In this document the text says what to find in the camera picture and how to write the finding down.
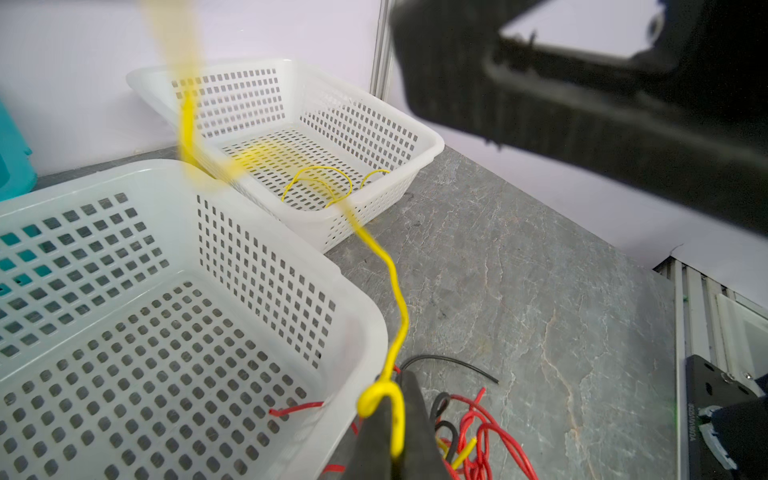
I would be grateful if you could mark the teal plastic basket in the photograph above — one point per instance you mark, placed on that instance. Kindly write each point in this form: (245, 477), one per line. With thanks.
(17, 174)

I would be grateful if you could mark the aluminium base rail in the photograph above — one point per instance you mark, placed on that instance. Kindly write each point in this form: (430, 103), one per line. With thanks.
(721, 378)

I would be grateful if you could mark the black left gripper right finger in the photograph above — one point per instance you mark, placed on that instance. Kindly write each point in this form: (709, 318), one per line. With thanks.
(421, 458)

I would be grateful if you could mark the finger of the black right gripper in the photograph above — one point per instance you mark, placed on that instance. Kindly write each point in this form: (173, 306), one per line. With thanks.
(684, 120)

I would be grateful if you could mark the white plastic basket near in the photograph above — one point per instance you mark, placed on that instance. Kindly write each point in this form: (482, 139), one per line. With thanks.
(156, 324)

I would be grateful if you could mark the white plastic basket far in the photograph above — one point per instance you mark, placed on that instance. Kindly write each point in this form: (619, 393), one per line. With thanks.
(300, 143)

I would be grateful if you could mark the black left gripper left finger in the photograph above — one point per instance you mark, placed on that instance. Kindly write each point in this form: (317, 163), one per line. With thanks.
(371, 456)

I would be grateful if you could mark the white plastic basket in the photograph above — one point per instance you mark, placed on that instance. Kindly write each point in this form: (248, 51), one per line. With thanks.
(156, 324)
(300, 143)

